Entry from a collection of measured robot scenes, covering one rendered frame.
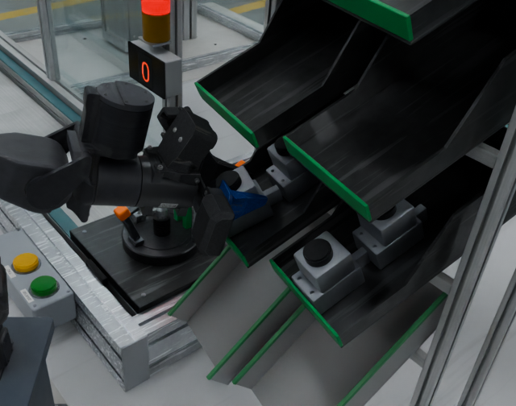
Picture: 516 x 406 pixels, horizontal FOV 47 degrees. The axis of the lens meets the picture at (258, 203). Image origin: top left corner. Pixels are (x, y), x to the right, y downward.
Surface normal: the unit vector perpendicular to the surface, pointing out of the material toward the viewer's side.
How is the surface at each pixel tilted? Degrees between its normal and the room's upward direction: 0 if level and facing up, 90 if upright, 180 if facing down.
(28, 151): 18
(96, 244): 0
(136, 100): 14
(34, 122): 0
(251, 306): 45
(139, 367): 90
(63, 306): 90
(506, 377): 0
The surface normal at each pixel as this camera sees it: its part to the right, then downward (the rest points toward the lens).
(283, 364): -0.56, -0.40
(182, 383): 0.07, -0.81
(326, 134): -0.29, -0.64
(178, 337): 0.65, 0.48
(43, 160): 0.36, -0.82
